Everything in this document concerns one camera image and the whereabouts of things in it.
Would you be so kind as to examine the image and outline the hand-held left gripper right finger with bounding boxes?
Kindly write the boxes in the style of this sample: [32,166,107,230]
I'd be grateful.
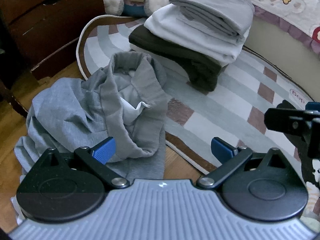
[196,137,287,189]

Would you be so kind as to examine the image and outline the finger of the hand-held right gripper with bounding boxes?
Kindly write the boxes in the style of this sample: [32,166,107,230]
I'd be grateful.
[264,107,320,141]
[277,99,320,113]

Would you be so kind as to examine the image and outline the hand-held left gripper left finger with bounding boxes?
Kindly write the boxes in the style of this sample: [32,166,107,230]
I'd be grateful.
[37,137,130,189]

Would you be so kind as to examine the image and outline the grey sweatpants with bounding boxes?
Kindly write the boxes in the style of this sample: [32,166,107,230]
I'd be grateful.
[11,51,168,205]

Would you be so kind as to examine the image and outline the striped checkered rug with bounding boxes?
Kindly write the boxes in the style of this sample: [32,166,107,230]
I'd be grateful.
[76,15,315,175]

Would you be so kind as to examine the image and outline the dark olive folded garment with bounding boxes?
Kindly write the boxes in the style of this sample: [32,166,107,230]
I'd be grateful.
[129,25,229,92]

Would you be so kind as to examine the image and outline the white folded garment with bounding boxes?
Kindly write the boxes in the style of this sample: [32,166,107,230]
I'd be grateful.
[144,5,250,64]

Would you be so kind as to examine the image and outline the grey folded garment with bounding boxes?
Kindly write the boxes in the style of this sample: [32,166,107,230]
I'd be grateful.
[169,0,255,37]

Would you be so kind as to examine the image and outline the brown wooden dresser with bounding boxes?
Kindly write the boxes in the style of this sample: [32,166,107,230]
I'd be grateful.
[0,0,105,117]

